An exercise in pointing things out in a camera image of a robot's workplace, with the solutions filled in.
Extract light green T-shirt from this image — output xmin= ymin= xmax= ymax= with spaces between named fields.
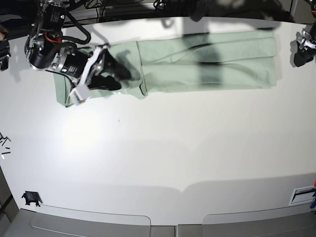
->
xmin=54 ymin=29 xmax=277 ymax=107

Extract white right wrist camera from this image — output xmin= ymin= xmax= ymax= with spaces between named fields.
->
xmin=69 ymin=44 xmax=110 ymax=106

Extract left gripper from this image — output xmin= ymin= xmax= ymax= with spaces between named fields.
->
xmin=294 ymin=28 xmax=316 ymax=67

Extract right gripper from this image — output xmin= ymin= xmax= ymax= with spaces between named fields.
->
xmin=50 ymin=46 xmax=141 ymax=91

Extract dark camera mount post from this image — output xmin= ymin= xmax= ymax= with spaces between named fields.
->
xmin=190 ymin=0 xmax=209 ymax=22

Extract black hex keys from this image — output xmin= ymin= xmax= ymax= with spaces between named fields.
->
xmin=0 ymin=133 xmax=11 ymax=146

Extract black cable bundle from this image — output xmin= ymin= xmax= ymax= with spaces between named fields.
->
xmin=64 ymin=0 xmax=173 ymax=24

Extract grey chair right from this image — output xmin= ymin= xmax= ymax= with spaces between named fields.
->
xmin=176 ymin=204 xmax=316 ymax=237

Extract black clamp bracket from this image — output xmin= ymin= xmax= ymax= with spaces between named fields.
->
xmin=21 ymin=191 xmax=42 ymax=207

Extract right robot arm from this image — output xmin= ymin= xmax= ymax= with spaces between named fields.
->
xmin=24 ymin=0 xmax=138 ymax=92

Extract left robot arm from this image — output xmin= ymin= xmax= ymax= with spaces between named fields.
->
xmin=291 ymin=0 xmax=316 ymax=67

